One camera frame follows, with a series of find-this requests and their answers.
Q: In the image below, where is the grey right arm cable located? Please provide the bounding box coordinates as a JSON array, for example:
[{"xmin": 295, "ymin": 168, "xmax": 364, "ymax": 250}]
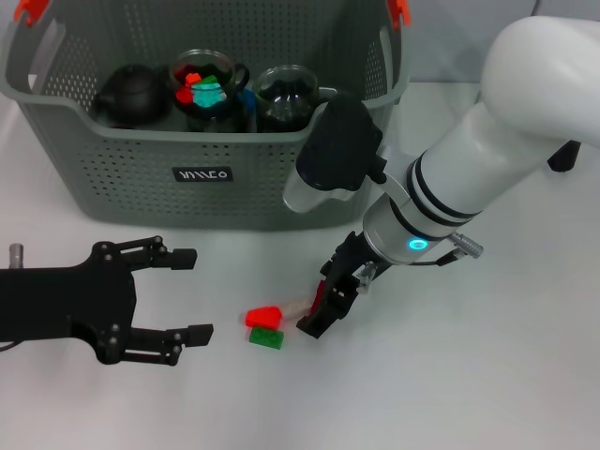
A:
[{"xmin": 354, "ymin": 230, "xmax": 485, "ymax": 295}]

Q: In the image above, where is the glass pitcher with black handle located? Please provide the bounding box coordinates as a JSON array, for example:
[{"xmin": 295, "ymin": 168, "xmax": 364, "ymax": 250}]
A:
[{"xmin": 546, "ymin": 139, "xmax": 582, "ymax": 174}]

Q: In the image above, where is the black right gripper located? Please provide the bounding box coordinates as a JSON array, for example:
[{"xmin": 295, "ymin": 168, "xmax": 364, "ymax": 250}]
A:
[{"xmin": 297, "ymin": 229, "xmax": 394, "ymax": 340}]

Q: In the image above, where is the teal square brick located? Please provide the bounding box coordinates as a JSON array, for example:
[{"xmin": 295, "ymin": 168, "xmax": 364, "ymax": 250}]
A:
[{"xmin": 190, "ymin": 80, "xmax": 225, "ymax": 109}]

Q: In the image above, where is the bright red sloped brick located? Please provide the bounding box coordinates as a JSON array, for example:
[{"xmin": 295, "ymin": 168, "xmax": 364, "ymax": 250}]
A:
[{"xmin": 245, "ymin": 305, "xmax": 284, "ymax": 329}]

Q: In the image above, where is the grey perforated storage basket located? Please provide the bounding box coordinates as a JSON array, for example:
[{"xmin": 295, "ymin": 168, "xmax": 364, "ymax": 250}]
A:
[{"xmin": 0, "ymin": 0, "xmax": 413, "ymax": 231}]

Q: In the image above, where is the orange basket handle clip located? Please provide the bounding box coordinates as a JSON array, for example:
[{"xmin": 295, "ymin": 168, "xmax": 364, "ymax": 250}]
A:
[
  {"xmin": 387, "ymin": 0, "xmax": 413, "ymax": 30},
  {"xmin": 12, "ymin": 0, "xmax": 51, "ymax": 24}
]

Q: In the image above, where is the black clay teapot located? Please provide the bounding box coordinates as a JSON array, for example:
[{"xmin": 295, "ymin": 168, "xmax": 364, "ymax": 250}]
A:
[{"xmin": 95, "ymin": 64, "xmax": 171, "ymax": 128}]

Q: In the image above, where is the white thick brick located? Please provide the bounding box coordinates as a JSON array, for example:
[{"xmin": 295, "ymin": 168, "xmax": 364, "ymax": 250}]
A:
[{"xmin": 282, "ymin": 296, "xmax": 314, "ymax": 321}]

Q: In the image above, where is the blue square brick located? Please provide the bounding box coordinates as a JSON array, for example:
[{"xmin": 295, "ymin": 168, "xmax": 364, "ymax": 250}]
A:
[{"xmin": 236, "ymin": 88, "xmax": 258, "ymax": 133}]

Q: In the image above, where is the glass teacup with black sleeve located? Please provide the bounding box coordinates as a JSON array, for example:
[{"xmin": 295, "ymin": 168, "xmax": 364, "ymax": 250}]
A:
[
  {"xmin": 167, "ymin": 49, "xmax": 250, "ymax": 118},
  {"xmin": 255, "ymin": 110, "xmax": 311, "ymax": 134},
  {"xmin": 185, "ymin": 110, "xmax": 245, "ymax": 134},
  {"xmin": 252, "ymin": 64, "xmax": 339, "ymax": 118}
]

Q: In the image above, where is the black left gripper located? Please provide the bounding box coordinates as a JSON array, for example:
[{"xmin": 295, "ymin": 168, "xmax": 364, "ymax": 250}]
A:
[{"xmin": 0, "ymin": 235, "xmax": 216, "ymax": 368}]

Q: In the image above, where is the green rectangular brick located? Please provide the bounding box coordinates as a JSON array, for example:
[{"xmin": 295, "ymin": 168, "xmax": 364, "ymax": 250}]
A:
[{"xmin": 247, "ymin": 326, "xmax": 286, "ymax": 351}]

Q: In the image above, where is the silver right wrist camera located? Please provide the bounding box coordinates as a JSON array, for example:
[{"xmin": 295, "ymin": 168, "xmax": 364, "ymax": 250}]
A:
[{"xmin": 282, "ymin": 92, "xmax": 389, "ymax": 214}]

